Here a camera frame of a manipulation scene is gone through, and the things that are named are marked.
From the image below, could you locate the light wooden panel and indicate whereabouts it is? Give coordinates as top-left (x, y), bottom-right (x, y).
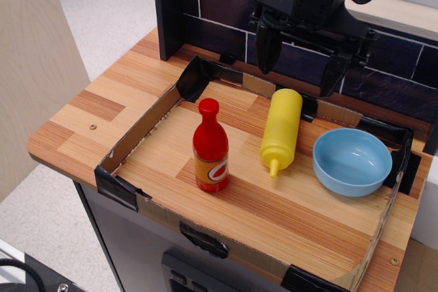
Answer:
top-left (1, 0), bottom-right (90, 199)

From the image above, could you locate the red hot sauce bottle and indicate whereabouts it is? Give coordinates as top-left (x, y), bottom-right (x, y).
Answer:
top-left (192, 98), bottom-right (229, 192)

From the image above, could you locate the yellow mustard squeeze bottle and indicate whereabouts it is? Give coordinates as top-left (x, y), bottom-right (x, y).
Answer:
top-left (260, 88), bottom-right (303, 178)

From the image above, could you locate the dark tile backsplash panel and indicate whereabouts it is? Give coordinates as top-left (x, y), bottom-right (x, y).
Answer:
top-left (155, 0), bottom-right (437, 155)

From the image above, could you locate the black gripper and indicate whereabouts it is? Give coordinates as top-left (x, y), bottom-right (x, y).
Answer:
top-left (250, 0), bottom-right (378, 97)

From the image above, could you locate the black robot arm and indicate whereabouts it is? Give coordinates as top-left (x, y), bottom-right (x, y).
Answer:
top-left (250, 0), bottom-right (379, 97)

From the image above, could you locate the grey oven control panel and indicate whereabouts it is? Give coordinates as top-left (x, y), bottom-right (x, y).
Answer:
top-left (161, 252), bottom-right (237, 292)

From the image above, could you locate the black base with screw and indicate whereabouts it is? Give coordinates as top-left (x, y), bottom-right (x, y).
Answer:
top-left (1, 254), bottom-right (84, 292)

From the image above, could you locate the light blue bowl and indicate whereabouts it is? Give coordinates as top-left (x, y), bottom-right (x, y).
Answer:
top-left (313, 128), bottom-right (393, 197)

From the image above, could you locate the cardboard fence with black tape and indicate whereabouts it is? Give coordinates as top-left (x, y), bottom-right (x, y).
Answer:
top-left (95, 57), bottom-right (422, 291)

